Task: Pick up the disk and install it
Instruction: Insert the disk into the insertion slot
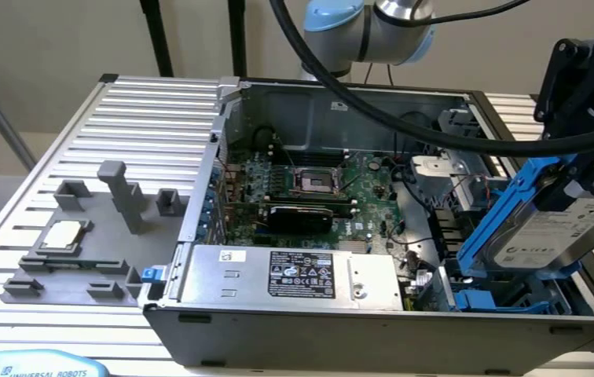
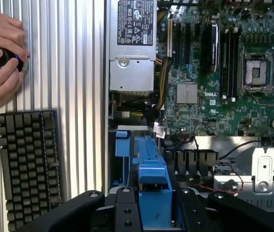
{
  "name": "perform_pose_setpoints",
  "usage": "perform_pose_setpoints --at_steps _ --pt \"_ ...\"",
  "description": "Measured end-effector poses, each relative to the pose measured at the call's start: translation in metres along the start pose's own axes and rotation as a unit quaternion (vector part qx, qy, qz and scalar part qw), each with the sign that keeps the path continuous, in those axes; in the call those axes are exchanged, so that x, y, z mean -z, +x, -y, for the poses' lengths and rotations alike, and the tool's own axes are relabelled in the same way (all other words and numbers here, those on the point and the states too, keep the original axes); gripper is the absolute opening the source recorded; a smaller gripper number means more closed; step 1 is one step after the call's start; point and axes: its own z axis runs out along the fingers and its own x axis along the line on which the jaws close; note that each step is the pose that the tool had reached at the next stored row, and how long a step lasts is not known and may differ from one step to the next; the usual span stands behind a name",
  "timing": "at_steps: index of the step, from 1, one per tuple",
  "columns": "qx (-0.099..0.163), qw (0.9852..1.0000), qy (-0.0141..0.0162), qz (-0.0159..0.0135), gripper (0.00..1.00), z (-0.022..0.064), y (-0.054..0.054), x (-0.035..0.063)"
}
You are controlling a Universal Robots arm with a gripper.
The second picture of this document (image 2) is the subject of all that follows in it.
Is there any black RAM slot bank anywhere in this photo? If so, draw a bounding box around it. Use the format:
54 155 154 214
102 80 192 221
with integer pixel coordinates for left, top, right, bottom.
220 28 240 101

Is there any white expansion slot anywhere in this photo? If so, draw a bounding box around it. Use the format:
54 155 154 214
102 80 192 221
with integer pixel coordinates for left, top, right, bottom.
167 18 173 58

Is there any silver chipset heatsink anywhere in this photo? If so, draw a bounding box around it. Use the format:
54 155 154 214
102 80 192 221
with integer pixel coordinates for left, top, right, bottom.
176 82 198 104

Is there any black expansion slot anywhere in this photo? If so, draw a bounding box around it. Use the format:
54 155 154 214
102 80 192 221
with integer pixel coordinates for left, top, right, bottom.
184 22 192 65
175 22 182 65

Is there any black keyboard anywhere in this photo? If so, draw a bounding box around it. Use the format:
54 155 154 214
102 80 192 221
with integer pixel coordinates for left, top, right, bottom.
0 110 63 232

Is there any black card with label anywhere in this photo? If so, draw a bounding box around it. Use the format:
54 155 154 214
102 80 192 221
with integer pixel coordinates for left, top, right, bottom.
201 22 220 73

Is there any grey power supply unit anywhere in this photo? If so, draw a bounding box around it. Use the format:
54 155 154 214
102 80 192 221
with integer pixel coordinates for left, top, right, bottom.
108 0 157 93

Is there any black plastic ribbed shroud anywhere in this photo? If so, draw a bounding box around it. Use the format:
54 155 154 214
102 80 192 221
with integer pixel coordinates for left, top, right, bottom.
163 148 219 181

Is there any red and black twisted wire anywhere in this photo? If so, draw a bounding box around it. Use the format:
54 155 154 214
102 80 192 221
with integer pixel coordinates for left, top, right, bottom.
197 161 244 194

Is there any yellow and black wire bundle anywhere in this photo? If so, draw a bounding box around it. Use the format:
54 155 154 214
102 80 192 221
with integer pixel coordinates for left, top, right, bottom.
129 8 172 118

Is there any white wire label tag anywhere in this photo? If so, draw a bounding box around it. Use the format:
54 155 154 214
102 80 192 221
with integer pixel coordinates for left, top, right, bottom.
152 121 166 140

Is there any black control knob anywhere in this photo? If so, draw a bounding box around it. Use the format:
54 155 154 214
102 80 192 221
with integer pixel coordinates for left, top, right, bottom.
0 47 30 82

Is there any silver metal disk bay bracket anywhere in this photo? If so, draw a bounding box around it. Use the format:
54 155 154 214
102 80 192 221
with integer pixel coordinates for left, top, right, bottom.
251 145 274 194

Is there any green Dell motherboard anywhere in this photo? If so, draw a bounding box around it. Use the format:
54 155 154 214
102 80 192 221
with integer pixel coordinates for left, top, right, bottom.
156 0 274 139

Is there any thin black wire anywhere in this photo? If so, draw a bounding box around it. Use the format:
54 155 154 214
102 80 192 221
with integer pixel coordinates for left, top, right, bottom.
192 122 263 161

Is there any open grey PC case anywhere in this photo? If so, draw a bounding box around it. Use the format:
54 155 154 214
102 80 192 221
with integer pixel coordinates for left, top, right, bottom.
104 0 274 214

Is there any CPU socket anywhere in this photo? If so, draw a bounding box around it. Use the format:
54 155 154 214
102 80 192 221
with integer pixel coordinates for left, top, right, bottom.
239 47 274 93

